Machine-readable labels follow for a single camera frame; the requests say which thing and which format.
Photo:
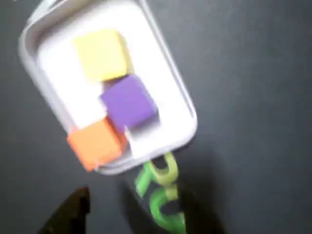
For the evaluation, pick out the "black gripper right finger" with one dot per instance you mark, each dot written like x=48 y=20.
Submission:
x=200 y=214

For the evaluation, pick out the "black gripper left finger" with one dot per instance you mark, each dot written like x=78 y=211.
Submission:
x=68 y=214

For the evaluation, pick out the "yellow cube block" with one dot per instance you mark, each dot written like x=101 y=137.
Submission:
x=102 y=53

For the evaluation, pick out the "purple cube block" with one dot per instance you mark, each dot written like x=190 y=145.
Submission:
x=129 y=102

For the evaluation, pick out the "white rectangular tray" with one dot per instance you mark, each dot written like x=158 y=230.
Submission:
x=61 y=85

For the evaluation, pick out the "orange cube block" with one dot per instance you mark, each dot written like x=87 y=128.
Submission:
x=95 y=143

